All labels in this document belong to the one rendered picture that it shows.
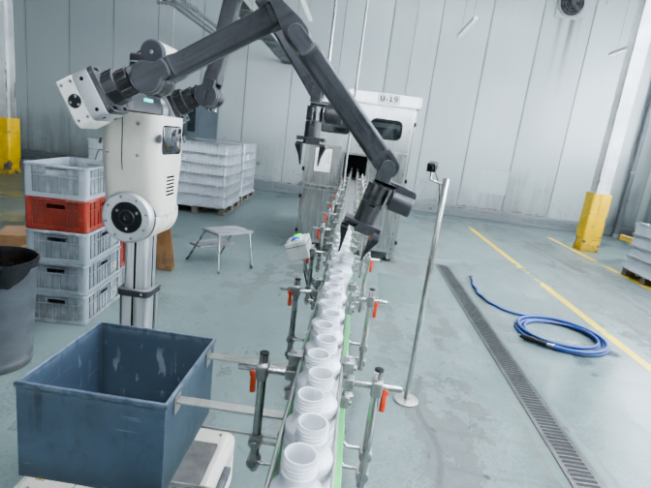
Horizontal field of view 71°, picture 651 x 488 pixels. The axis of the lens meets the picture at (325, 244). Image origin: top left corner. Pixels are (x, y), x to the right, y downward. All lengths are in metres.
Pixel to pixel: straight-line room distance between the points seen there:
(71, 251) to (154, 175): 2.13
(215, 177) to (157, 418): 6.93
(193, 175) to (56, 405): 6.97
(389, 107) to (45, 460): 5.31
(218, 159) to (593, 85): 8.73
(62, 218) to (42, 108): 10.53
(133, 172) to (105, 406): 0.69
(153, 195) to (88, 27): 12.03
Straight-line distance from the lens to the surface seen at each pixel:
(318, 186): 5.90
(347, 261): 1.21
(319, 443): 0.58
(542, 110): 12.18
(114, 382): 1.41
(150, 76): 1.25
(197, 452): 1.99
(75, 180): 3.42
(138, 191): 1.47
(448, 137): 11.59
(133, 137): 1.45
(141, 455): 1.08
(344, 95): 1.17
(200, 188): 7.90
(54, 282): 3.64
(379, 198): 1.17
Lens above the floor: 1.49
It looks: 13 degrees down
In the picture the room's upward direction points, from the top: 7 degrees clockwise
